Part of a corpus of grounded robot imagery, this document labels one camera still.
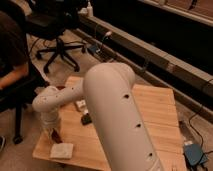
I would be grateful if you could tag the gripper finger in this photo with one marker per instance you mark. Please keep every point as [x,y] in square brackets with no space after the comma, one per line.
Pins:
[46,132]
[58,130]

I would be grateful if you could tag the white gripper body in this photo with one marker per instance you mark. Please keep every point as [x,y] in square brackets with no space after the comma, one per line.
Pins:
[51,120]

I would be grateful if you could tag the red chili pepper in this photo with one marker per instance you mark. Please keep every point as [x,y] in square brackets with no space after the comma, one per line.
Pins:
[56,137]

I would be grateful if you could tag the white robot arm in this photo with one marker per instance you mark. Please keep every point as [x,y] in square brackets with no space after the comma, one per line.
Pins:
[107,90]

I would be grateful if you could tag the white sponge block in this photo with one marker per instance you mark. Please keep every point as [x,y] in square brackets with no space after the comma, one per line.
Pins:
[62,151]

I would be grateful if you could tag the black rectangular device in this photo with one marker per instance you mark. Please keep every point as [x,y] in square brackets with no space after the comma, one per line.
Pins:
[86,119]

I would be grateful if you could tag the red bowl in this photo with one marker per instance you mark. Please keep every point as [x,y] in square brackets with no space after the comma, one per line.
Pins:
[60,87]

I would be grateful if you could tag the white snack packet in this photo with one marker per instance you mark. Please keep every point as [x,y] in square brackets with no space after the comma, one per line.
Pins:
[81,107]

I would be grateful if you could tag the black chair under person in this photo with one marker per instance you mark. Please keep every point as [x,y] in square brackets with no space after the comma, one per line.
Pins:
[21,92]

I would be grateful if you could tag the seated person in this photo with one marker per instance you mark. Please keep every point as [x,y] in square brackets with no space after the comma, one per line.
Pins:
[14,60]

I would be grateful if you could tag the blue power box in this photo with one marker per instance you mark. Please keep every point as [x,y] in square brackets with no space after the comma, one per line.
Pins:
[93,49]

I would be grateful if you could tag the black office chair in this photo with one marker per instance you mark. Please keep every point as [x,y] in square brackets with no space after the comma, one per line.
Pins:
[48,20]

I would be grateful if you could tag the white spray bottle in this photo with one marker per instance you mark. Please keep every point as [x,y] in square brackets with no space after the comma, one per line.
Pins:
[89,9]

